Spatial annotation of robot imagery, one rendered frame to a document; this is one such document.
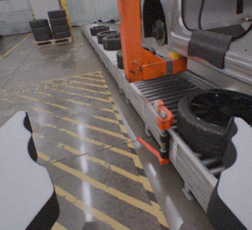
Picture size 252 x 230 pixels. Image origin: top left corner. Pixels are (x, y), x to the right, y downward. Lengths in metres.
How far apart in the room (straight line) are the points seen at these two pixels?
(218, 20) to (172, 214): 1.83
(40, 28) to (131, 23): 6.15
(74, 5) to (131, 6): 10.58
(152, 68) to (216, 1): 0.91
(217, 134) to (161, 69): 0.96
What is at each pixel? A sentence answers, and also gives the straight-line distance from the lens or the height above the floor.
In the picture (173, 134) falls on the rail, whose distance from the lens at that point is 1.41.
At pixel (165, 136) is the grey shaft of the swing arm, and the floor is 0.36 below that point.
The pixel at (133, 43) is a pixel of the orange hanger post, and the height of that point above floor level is 0.92.
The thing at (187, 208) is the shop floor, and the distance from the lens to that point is 1.52.
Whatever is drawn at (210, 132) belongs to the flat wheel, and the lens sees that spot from 1.32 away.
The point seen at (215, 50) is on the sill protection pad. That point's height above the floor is 0.90.
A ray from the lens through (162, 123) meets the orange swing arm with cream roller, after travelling 1.34.
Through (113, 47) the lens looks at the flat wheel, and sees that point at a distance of 4.26.
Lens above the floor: 1.30
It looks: 31 degrees down
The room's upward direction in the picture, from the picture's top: 6 degrees counter-clockwise
